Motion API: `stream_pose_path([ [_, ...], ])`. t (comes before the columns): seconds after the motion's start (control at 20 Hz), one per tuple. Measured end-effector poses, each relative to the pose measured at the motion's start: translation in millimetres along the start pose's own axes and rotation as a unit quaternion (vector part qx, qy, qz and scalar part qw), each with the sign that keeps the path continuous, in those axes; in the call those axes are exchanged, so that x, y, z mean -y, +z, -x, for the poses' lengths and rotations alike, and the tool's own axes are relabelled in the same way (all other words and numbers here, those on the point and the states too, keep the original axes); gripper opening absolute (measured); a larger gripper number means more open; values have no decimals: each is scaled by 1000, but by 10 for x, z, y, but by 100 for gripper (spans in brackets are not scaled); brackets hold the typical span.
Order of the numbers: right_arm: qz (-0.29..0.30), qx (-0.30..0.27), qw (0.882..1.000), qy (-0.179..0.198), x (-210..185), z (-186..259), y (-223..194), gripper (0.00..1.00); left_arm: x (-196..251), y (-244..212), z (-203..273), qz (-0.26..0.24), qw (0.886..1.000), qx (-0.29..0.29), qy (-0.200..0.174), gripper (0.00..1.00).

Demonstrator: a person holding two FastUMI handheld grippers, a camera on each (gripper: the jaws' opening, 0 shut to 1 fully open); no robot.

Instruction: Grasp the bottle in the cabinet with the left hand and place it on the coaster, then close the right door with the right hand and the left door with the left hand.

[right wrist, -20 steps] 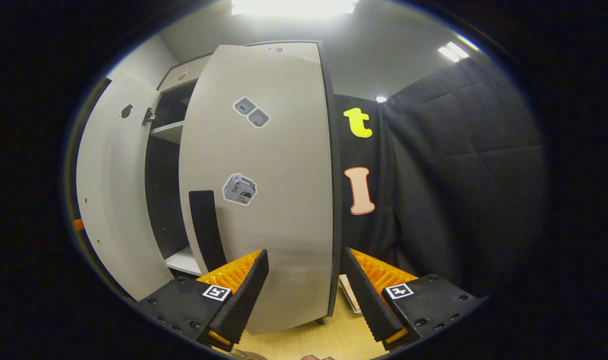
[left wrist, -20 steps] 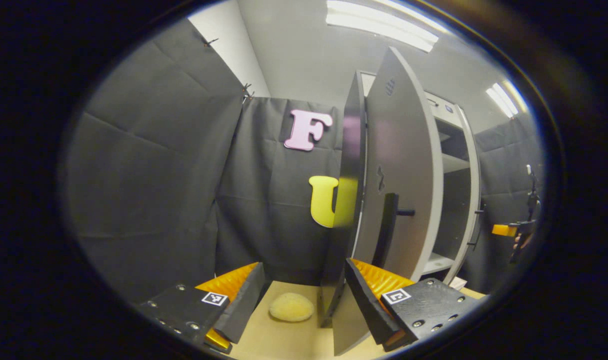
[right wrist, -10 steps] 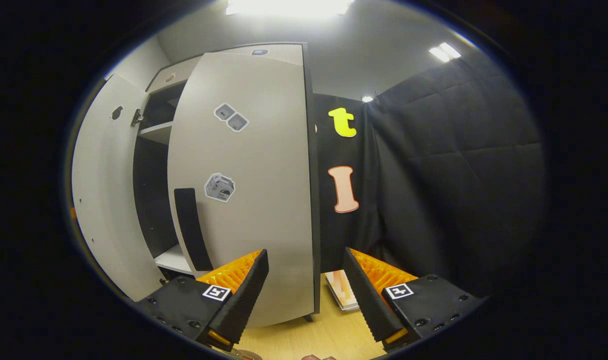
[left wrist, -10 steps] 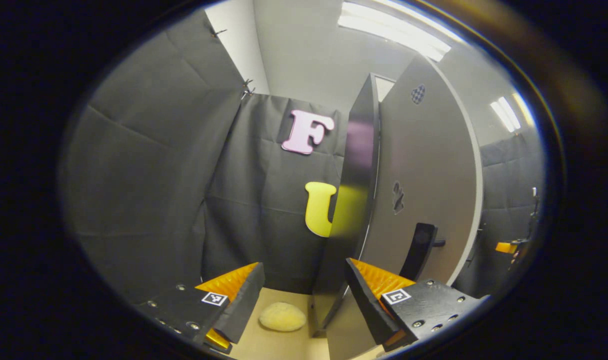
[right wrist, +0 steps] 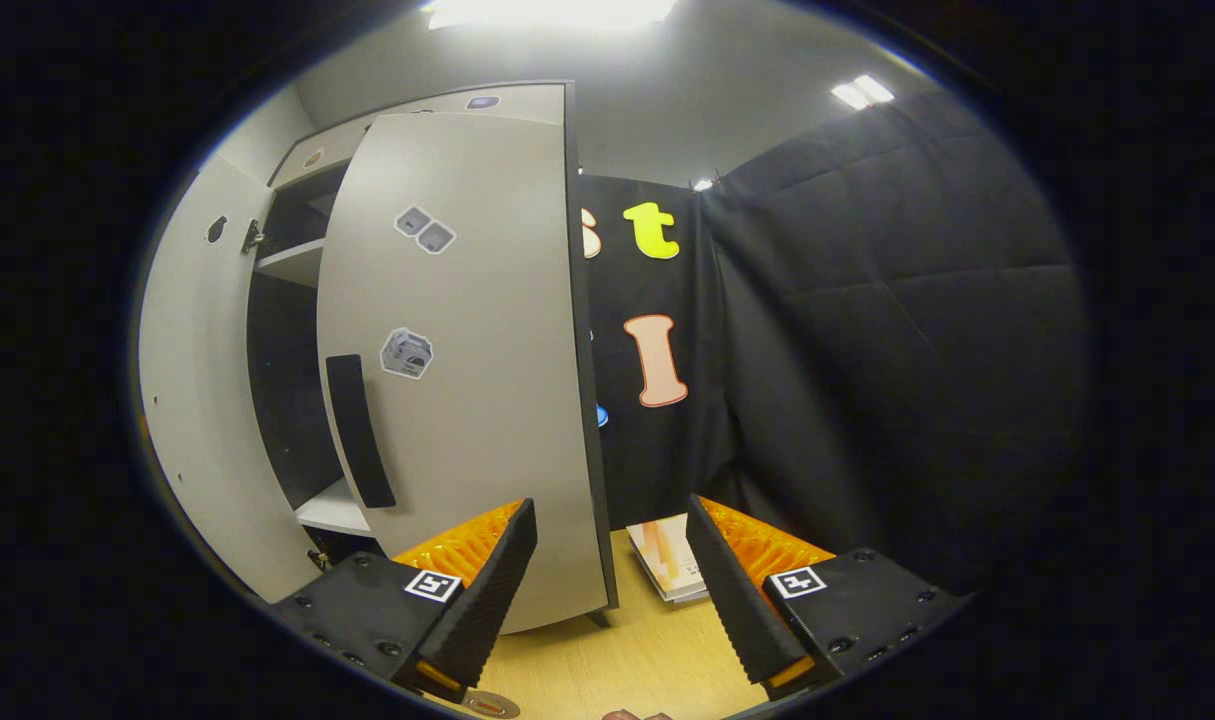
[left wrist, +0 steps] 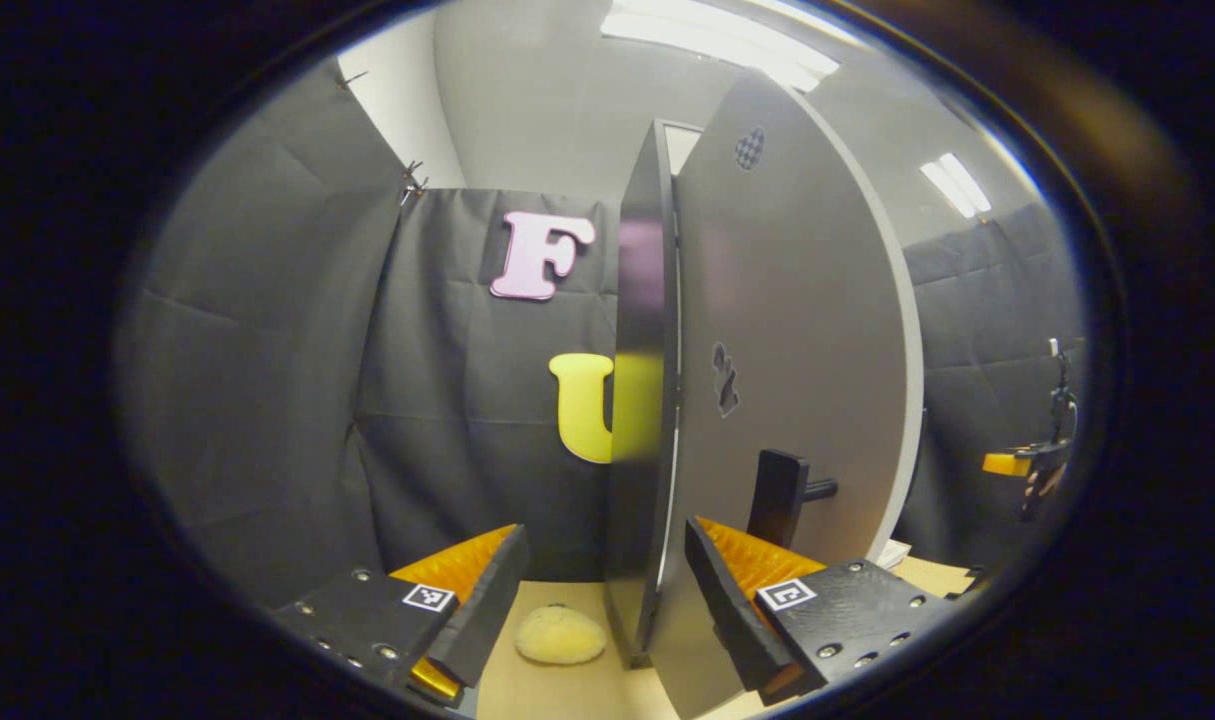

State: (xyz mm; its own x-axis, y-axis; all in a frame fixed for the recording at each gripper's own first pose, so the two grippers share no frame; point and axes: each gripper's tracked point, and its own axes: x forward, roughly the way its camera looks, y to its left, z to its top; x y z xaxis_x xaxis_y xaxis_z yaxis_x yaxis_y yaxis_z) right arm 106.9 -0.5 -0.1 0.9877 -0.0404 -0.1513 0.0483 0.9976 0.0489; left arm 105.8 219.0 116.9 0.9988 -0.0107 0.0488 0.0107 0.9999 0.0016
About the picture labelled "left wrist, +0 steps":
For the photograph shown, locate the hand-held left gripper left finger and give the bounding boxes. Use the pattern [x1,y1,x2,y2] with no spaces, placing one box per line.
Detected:
[272,523,530,706]

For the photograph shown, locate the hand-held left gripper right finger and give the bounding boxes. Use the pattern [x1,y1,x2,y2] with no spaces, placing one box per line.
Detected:
[683,516,953,706]

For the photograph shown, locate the grey cabinet door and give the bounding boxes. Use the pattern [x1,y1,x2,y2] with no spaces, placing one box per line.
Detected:
[649,68,925,720]

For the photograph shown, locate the grey cabinet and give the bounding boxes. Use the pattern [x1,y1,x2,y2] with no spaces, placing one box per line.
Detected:
[605,118,705,669]

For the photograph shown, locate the yellow fluffy sponge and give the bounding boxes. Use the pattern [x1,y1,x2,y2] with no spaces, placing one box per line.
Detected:
[514,603,608,666]

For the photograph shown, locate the small ceiling light panel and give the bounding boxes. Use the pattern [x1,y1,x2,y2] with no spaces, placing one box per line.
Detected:
[919,152,993,219]

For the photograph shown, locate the black backdrop cloth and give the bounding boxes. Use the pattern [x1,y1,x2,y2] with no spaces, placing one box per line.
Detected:
[117,60,1088,611]

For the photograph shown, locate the long ceiling light panel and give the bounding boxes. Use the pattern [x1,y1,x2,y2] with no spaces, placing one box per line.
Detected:
[600,0,843,93]

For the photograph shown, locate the black door handle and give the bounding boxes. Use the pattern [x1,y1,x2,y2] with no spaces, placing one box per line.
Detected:
[747,449,840,549]

